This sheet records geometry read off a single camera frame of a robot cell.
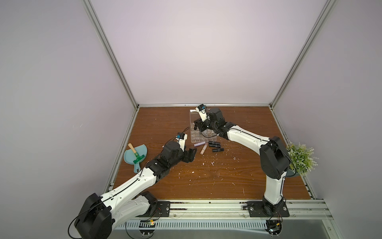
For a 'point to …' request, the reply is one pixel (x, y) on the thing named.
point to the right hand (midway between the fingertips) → (196, 117)
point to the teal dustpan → (129, 157)
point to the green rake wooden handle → (138, 157)
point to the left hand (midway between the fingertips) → (193, 147)
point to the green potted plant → (302, 159)
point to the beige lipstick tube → (204, 148)
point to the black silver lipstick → (218, 150)
